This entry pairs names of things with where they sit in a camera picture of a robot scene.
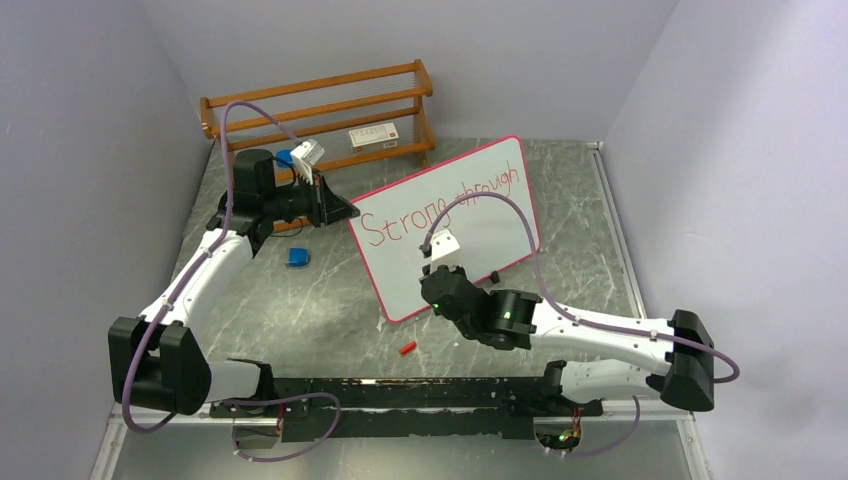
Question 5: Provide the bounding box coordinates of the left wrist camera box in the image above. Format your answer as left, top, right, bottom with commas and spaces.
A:
290, 139, 325, 185

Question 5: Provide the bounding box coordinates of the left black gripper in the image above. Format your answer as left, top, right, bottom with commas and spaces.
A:
264, 169, 359, 228

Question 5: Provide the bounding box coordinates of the white red marker box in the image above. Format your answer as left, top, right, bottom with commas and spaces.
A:
348, 122, 399, 155

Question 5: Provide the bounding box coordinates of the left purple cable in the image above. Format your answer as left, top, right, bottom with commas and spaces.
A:
122, 100, 298, 435

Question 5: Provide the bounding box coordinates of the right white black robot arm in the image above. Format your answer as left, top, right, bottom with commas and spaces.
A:
420, 266, 715, 414

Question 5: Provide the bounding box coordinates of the wooden three-tier shelf rack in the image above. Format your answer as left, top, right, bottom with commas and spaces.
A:
199, 59, 436, 173

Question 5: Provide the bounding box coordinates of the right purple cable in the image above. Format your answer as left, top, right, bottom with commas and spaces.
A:
420, 192, 741, 384

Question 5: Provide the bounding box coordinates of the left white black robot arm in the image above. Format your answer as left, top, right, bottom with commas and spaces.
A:
108, 149, 359, 417

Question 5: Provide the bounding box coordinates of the pink-framed whiteboard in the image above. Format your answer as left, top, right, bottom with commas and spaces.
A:
349, 136, 542, 323

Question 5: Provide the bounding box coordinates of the red marker cap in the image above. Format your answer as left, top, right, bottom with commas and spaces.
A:
399, 341, 417, 356

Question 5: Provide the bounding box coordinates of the blue eraser on table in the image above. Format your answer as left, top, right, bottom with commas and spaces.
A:
285, 247, 311, 268

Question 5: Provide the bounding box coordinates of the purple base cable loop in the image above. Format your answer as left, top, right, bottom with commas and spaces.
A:
231, 392, 343, 464

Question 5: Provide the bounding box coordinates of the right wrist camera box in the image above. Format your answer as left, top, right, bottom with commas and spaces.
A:
420, 228, 461, 275

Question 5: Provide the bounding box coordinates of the blue eraser on shelf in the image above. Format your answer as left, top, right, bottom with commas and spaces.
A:
275, 149, 293, 168

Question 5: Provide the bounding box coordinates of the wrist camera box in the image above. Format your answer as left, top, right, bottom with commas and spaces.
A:
420, 228, 461, 275
290, 139, 325, 185

